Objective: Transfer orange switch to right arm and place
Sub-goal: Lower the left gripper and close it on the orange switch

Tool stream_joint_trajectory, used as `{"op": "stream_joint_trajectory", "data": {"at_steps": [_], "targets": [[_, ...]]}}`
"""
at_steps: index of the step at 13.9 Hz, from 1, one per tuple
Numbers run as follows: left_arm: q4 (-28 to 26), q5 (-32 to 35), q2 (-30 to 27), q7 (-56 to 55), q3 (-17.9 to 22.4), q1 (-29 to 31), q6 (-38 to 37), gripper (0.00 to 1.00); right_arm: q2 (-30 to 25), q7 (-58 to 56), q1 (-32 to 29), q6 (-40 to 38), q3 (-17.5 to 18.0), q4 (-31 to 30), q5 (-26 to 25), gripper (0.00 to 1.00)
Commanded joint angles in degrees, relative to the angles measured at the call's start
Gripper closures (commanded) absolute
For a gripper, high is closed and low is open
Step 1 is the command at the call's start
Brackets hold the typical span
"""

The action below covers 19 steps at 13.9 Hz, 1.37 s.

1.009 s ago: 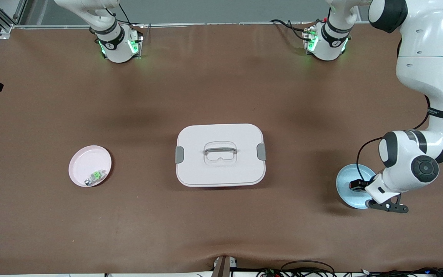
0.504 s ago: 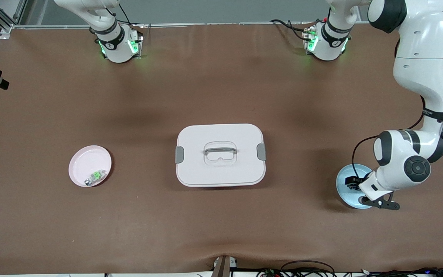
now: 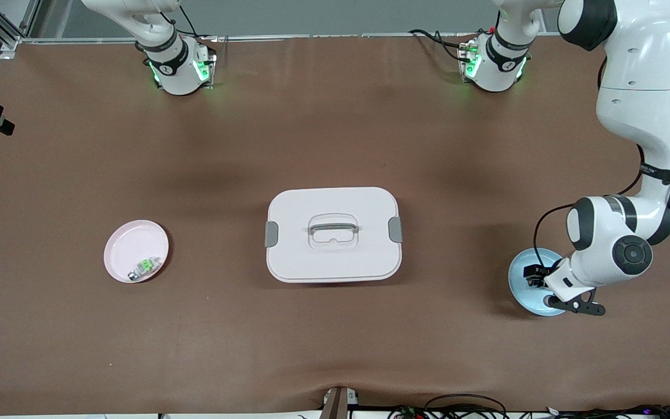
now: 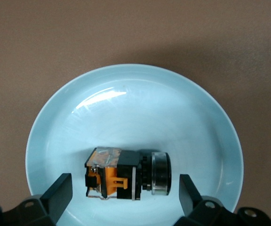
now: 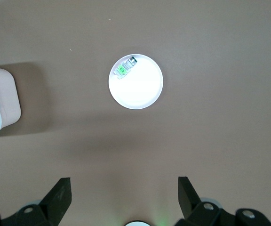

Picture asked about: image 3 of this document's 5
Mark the light blue round plate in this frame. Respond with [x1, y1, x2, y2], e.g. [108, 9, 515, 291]
[508, 247, 571, 317]

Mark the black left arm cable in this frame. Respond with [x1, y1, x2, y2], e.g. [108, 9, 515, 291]
[533, 143, 645, 269]

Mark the black cable bundle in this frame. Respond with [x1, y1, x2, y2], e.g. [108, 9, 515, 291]
[544, 404, 670, 419]

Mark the camera mount post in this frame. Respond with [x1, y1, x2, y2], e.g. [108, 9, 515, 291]
[320, 386, 360, 419]

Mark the white lidded storage box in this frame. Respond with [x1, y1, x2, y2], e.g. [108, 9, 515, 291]
[264, 186, 404, 285]

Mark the green push-button switch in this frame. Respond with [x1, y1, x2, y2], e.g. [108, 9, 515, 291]
[127, 257, 162, 282]

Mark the black looped cable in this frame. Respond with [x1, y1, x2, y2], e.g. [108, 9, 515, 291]
[424, 394, 508, 419]

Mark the pink round plate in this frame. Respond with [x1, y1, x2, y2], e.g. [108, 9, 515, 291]
[104, 219, 170, 284]

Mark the aluminium frame profile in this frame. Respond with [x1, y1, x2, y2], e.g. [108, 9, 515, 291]
[0, 0, 42, 52]

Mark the black arm base cable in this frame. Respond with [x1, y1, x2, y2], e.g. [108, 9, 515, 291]
[409, 28, 476, 62]
[161, 0, 220, 42]

